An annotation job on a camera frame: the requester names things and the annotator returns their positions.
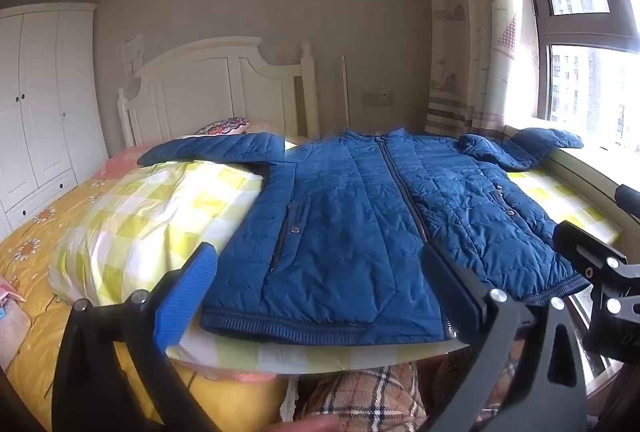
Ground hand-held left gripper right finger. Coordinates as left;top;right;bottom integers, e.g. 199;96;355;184
421;243;589;432

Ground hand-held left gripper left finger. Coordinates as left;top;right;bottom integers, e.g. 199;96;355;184
52;242;221;432

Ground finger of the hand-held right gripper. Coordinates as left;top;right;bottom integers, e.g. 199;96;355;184
552;220;628;273
615;184;640;213

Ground blue quilted jacket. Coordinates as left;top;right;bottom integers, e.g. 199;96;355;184
137;127;592;346

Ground cream windowsill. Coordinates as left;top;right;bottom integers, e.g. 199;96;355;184
504;124;640;395

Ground yellow checked blanket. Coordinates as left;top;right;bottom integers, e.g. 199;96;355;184
50;139;623;373

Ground plaid pants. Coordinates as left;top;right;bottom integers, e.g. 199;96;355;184
295;352;501;432

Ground dark framed window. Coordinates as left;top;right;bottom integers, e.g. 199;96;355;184
510;0;640;153

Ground orange floral bedsheet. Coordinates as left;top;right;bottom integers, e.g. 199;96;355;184
0;144;301;432

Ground pink floral pillow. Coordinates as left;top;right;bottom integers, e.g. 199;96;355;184
194;116;251;137

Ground pink cloth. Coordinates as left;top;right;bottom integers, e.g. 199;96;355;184
0;276;31;313

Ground white bed headboard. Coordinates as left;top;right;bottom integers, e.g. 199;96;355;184
117;36;321;150

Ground cream printed curtain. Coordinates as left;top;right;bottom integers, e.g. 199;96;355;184
422;0;542;139

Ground white wardrobe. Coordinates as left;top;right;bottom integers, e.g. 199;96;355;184
0;4;109;237

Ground thin white rod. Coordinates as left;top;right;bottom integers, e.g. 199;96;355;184
341;56;351;131

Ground wall socket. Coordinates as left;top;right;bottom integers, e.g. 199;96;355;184
361;90;394;108

